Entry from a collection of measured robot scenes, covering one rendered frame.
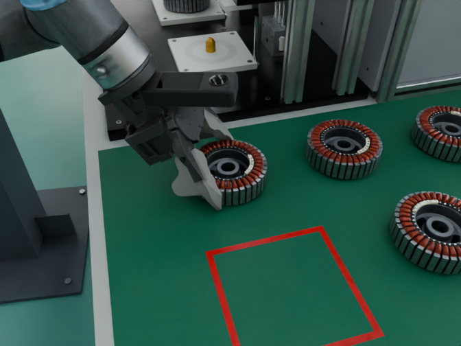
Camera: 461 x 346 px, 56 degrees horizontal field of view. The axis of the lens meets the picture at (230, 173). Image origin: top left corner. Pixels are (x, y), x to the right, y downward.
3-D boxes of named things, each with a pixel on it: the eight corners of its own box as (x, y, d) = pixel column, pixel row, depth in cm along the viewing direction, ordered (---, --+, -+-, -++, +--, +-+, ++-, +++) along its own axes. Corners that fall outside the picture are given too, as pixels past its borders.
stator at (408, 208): (500, 257, 54) (514, 238, 51) (431, 290, 50) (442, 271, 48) (434, 198, 61) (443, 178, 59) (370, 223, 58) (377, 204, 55)
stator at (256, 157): (182, 203, 61) (180, 184, 58) (198, 152, 69) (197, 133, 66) (261, 212, 59) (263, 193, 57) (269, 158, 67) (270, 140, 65)
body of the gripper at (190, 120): (165, 135, 65) (110, 73, 58) (212, 114, 61) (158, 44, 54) (152, 170, 59) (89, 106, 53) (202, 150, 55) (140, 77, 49)
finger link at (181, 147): (204, 177, 59) (178, 118, 58) (214, 173, 58) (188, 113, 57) (186, 187, 55) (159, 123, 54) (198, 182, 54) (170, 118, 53)
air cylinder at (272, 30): (272, 57, 88) (274, 31, 84) (260, 40, 93) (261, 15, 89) (296, 53, 89) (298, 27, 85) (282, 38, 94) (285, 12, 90)
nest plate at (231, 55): (181, 79, 81) (180, 73, 80) (168, 44, 92) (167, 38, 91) (257, 68, 84) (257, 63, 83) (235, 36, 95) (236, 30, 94)
